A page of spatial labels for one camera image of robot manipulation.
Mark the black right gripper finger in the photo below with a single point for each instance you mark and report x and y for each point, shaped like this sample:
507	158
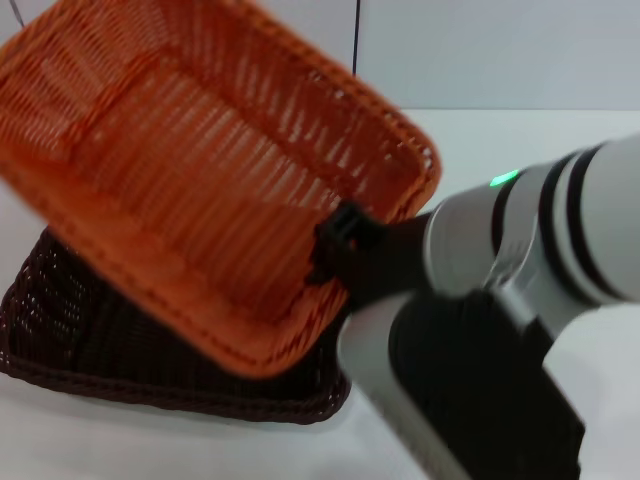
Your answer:
340	235

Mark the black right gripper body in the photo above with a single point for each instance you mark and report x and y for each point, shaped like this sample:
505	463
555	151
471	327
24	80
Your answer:
390	260

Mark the orange wicker basket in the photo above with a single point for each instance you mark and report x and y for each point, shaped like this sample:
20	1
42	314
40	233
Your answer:
190	165

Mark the dark brown wicker basket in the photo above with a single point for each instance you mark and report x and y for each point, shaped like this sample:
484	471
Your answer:
75	345

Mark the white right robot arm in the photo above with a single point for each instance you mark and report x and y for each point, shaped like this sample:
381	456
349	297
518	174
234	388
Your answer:
575	225

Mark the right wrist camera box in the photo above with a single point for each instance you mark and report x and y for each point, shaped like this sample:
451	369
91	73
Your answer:
460	385

